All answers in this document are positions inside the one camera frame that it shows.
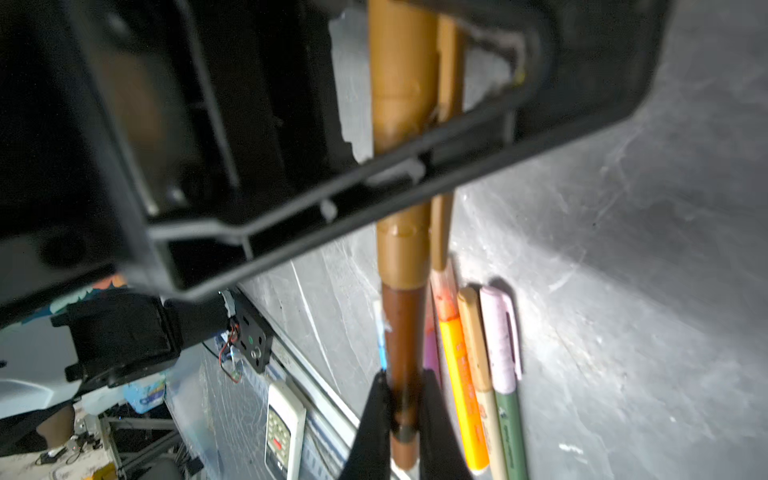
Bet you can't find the beige marker pen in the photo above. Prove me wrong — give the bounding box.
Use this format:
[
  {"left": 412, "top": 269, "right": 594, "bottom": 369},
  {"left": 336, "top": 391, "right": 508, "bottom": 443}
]
[{"left": 458, "top": 287, "right": 508, "bottom": 479}]

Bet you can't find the green pen pink cap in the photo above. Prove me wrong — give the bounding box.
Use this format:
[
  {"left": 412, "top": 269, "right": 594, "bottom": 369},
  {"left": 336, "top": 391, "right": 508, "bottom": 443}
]
[{"left": 480, "top": 286, "right": 529, "bottom": 479}]

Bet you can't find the white remote control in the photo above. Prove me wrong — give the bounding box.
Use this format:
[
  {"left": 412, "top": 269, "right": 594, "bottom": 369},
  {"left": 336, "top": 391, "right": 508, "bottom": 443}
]
[{"left": 264, "top": 381, "right": 307, "bottom": 480}]

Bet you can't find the purple marker pen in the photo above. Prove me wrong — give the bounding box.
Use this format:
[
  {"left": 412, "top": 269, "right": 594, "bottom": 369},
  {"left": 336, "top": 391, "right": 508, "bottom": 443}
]
[{"left": 423, "top": 285, "right": 442, "bottom": 386}]

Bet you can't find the blue marker pen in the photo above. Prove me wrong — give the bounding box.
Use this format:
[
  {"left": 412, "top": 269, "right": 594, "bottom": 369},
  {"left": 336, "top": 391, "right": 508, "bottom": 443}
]
[{"left": 372, "top": 299, "right": 388, "bottom": 370}]

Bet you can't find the brown pen tan cap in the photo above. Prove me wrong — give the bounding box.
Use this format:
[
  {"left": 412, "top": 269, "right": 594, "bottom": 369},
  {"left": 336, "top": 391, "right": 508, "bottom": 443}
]
[{"left": 368, "top": 1, "right": 464, "bottom": 471}]

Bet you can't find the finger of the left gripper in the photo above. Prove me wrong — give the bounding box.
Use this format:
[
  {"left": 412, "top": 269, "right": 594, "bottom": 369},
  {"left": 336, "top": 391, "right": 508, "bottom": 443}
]
[{"left": 147, "top": 1, "right": 671, "bottom": 299}]

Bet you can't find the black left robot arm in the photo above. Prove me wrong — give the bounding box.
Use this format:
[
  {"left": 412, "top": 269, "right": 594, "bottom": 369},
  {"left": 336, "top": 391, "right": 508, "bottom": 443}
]
[{"left": 1, "top": 1, "right": 670, "bottom": 416}]

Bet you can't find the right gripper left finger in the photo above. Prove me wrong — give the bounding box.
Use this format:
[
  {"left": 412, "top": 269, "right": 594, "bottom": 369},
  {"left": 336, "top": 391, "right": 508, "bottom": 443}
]
[{"left": 338, "top": 370, "right": 392, "bottom": 480}]

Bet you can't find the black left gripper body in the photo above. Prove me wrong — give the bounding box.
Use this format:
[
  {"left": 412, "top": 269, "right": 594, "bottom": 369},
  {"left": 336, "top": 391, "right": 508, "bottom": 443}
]
[{"left": 1, "top": 1, "right": 355, "bottom": 325}]

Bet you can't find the orange highlighter pen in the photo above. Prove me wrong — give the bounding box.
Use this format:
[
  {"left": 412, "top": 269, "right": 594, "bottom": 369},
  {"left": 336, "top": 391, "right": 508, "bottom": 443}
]
[{"left": 430, "top": 260, "right": 489, "bottom": 475}]

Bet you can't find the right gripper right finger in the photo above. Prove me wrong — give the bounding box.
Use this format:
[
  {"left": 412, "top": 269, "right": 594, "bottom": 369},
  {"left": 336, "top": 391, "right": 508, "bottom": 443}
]
[{"left": 418, "top": 370, "right": 473, "bottom": 480}]

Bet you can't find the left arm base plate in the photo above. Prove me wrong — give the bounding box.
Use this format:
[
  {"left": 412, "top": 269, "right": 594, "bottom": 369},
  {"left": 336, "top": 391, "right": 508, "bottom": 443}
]
[{"left": 232, "top": 290, "right": 275, "bottom": 374}]

